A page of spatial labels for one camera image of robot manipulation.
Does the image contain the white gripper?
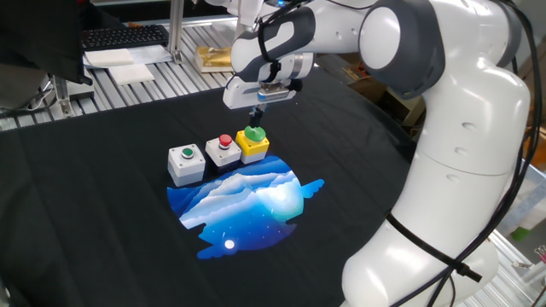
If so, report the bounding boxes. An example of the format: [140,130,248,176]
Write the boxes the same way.
[222,76,305,129]

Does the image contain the yellow box large green button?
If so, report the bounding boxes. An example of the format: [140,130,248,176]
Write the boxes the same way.
[235,125,270,165]

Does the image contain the white box red button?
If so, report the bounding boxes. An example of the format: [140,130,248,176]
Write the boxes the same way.
[205,133,243,170]

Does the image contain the white box small green button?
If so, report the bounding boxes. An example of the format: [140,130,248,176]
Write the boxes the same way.
[166,143,207,188]

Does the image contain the golden box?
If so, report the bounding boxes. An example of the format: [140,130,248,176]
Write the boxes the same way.
[194,45,234,73]

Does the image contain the brown cardboard box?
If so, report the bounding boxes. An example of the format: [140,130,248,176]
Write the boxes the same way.
[315,53,427,137]

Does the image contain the white paper sheet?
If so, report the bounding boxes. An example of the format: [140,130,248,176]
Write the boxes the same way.
[127,44,174,65]

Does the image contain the white foam pad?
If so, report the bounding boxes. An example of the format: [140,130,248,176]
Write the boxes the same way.
[107,63,155,86]

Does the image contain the black keyboard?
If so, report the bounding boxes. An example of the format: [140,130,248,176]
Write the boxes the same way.
[79,24,171,52]

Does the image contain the white paper sheets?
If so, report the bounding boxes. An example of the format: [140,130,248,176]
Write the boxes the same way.
[84,48,136,68]

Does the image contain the black cloth with blue print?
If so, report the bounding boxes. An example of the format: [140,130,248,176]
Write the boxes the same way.
[0,66,426,307]

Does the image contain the black fabric cover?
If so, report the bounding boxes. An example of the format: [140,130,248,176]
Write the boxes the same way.
[0,0,94,86]

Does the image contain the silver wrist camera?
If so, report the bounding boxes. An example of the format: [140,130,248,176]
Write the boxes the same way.
[257,82,292,103]

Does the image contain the aluminium post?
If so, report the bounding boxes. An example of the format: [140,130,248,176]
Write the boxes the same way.
[168,0,185,64]
[53,75,95,117]

